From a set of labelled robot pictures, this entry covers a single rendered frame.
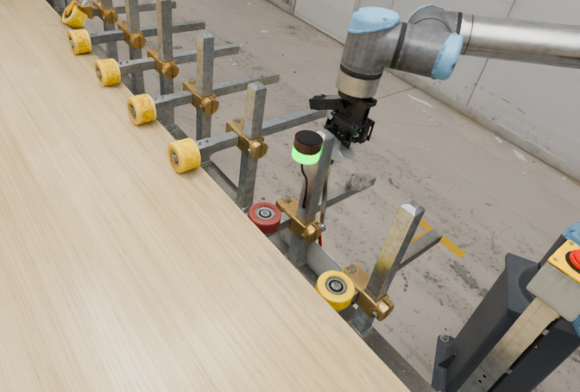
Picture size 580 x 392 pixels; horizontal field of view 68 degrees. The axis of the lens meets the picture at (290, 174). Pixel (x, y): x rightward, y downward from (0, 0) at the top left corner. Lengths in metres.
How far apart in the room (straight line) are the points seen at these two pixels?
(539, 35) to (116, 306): 0.99
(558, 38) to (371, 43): 0.39
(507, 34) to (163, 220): 0.84
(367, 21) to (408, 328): 1.51
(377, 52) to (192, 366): 0.66
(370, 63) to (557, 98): 2.74
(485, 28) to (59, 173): 1.02
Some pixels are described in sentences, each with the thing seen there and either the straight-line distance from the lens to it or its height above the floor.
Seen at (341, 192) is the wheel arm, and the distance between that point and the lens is 1.22.
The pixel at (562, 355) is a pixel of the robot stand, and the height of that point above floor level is 0.48.
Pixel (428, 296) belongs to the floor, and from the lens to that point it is 2.24.
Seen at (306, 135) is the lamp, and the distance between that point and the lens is 0.91.
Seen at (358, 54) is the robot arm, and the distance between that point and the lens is 0.88.
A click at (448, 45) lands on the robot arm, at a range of 0.89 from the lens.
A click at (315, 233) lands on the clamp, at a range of 1.10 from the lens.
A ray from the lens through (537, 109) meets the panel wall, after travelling 3.61.
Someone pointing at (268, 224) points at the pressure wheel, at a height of 0.91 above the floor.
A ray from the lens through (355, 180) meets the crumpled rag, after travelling 1.25.
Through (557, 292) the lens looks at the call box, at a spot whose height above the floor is 1.18.
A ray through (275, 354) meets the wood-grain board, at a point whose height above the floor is 0.90.
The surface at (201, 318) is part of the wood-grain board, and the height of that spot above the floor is 0.90.
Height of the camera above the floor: 1.63
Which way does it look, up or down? 38 degrees down
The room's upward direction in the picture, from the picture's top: 11 degrees clockwise
